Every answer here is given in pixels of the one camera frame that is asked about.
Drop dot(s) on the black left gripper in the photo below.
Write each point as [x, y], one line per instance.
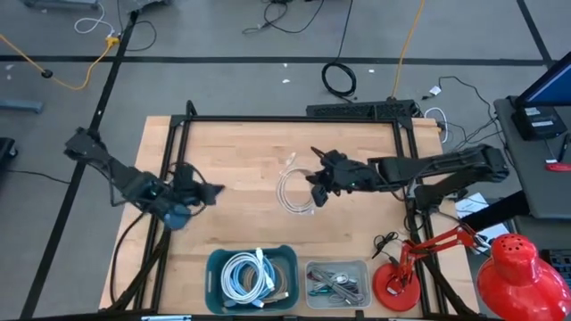
[192, 194]

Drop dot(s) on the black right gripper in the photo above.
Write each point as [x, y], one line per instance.
[348, 176]

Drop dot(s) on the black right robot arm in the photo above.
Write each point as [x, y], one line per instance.
[446, 165]

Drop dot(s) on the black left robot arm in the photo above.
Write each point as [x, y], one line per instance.
[125, 178]

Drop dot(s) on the teal plastic bin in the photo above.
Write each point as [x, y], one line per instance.
[213, 290]

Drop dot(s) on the light grey plastic bin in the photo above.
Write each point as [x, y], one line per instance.
[362, 266]

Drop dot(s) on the white power adapter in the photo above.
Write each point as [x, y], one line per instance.
[435, 90]

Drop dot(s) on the white paper sheet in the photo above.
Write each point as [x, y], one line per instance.
[473, 206]

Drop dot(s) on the black desk beam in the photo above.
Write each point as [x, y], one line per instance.
[495, 211]

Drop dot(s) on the black floor outlet disc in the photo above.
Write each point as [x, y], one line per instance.
[47, 73]

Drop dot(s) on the black caster base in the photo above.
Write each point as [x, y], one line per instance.
[6, 151]

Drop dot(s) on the grey table foot bar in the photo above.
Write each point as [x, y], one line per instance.
[20, 106]

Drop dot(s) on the grey side desk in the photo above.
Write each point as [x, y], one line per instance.
[535, 187]

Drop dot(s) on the red desk lamp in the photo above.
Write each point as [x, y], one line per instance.
[517, 276]

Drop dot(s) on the black mini computer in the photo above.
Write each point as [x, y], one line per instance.
[535, 122]

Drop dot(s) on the red tool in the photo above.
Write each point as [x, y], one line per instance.
[560, 167]

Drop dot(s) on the grey table leg base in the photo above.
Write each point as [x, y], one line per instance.
[58, 3]

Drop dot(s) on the black pen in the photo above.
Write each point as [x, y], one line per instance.
[564, 147]

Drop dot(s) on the computer monitor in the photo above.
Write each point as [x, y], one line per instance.
[553, 87]

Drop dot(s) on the black electronic device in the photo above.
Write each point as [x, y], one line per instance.
[557, 260]

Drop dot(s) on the black aluminium table frame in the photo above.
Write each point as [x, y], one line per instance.
[290, 119]

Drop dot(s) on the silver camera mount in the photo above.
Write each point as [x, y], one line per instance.
[165, 318]

